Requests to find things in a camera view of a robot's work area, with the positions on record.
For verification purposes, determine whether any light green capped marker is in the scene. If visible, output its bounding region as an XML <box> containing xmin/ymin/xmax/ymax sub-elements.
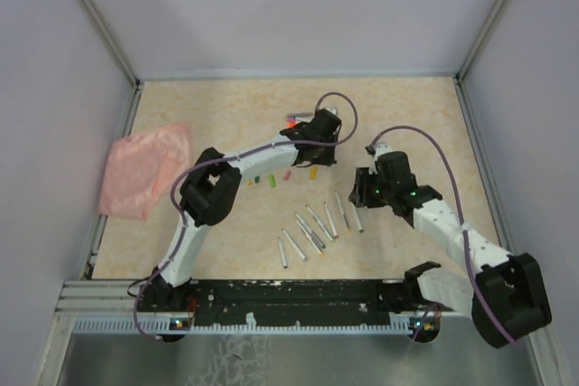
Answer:
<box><xmin>305</xmin><ymin>204</ymin><xmax>335</xmax><ymax>243</ymax></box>

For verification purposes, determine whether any grey blue capped marker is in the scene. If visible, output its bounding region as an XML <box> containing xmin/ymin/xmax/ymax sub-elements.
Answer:
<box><xmin>281</xmin><ymin>228</ymin><xmax>308</xmax><ymax>262</ymax></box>

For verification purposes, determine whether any pink capped marker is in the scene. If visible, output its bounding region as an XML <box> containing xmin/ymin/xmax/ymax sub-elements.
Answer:
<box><xmin>323</xmin><ymin>202</ymin><xmax>339</xmax><ymax>240</ymax></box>

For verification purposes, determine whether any dark green capped marker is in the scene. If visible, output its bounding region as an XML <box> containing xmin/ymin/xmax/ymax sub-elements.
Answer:
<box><xmin>351</xmin><ymin>203</ymin><xmax>365</xmax><ymax>233</ymax></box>

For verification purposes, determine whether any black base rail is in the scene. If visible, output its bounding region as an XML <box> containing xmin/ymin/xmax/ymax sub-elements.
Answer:
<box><xmin>137</xmin><ymin>279</ymin><xmax>431</xmax><ymax>327</ymax></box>

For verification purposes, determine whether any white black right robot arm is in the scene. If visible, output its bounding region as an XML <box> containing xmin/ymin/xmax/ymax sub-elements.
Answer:
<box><xmin>349</xmin><ymin>144</ymin><xmax>552</xmax><ymax>348</ymax></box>

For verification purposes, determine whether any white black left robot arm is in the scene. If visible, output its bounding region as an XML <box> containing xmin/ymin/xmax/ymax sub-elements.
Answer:
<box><xmin>138</xmin><ymin>109</ymin><xmax>342</xmax><ymax>311</ymax></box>

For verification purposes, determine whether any yellow capped white marker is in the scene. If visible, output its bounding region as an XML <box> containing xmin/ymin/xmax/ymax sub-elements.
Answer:
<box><xmin>295</xmin><ymin>219</ymin><xmax>324</xmax><ymax>257</ymax></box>

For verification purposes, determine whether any pink cloth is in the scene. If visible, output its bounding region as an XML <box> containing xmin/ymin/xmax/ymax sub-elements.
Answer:
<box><xmin>99</xmin><ymin>123</ymin><xmax>193</xmax><ymax>220</ymax></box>

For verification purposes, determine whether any grey purple pen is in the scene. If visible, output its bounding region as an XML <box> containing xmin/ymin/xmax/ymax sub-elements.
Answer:
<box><xmin>286</xmin><ymin>112</ymin><xmax>314</xmax><ymax>119</ymax></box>

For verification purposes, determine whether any aluminium frame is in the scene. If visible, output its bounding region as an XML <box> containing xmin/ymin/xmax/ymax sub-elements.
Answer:
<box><xmin>56</xmin><ymin>0</ymin><xmax>578</xmax><ymax>385</ymax></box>

